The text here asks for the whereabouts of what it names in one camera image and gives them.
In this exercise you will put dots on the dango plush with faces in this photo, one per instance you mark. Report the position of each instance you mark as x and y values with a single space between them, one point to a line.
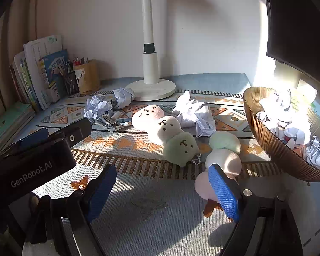
162 130

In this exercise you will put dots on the row of upright books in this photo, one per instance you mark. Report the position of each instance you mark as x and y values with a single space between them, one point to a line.
53 74

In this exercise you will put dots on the printed blue-grey wrapper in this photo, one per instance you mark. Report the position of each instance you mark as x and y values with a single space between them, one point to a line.
112 121

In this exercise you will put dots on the white desk lamp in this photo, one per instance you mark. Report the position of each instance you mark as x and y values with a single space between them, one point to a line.
149 69

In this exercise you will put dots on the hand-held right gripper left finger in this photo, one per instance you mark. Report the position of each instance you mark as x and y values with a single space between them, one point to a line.
101 192

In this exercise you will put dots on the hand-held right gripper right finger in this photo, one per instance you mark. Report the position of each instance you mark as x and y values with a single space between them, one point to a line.
224 192

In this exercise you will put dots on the black monitor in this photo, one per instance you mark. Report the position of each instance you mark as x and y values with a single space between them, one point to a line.
296 18

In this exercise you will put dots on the stack of flat green books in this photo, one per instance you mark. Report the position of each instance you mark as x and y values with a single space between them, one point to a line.
10 122

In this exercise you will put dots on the kraft paper pen holder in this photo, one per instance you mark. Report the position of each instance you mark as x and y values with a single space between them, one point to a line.
89 80

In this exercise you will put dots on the patterned woven table mat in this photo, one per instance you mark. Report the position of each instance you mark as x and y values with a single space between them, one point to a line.
149 232

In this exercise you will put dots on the black mesh pen holder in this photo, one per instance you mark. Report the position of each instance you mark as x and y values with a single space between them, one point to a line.
70 84

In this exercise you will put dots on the heap of papers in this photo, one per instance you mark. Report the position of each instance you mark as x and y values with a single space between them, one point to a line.
288 130

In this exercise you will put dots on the white paper sheet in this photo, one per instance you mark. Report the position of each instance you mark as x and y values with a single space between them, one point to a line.
194 114

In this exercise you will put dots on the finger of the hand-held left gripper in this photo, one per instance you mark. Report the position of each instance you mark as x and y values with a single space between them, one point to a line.
34 138
74 133

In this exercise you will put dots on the brown wicker basket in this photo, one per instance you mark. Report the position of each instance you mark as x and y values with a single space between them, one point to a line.
269 141

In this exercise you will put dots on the white paper ball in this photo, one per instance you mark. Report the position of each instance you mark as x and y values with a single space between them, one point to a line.
124 96
97 108

